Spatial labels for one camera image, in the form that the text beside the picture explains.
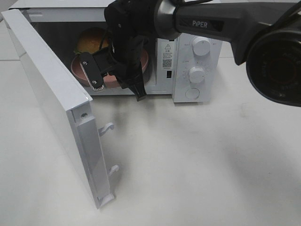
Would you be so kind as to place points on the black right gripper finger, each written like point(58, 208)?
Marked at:
point(91, 71)
point(136, 84)

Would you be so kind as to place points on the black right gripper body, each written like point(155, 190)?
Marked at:
point(129, 22)

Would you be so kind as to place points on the burger with lettuce and cheese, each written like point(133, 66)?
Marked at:
point(91, 40)

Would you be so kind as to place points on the pink round plate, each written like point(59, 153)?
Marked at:
point(110, 81)

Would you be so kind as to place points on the white microwave door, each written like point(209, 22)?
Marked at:
point(66, 106)

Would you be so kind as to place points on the round white door button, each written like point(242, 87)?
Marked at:
point(192, 93)

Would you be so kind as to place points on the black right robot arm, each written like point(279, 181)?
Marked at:
point(264, 36)

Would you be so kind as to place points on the white warning label sticker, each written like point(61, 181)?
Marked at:
point(167, 52)

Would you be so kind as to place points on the white lower timer knob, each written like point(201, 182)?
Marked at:
point(196, 74)

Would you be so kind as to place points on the white upper power knob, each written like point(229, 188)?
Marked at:
point(201, 46)

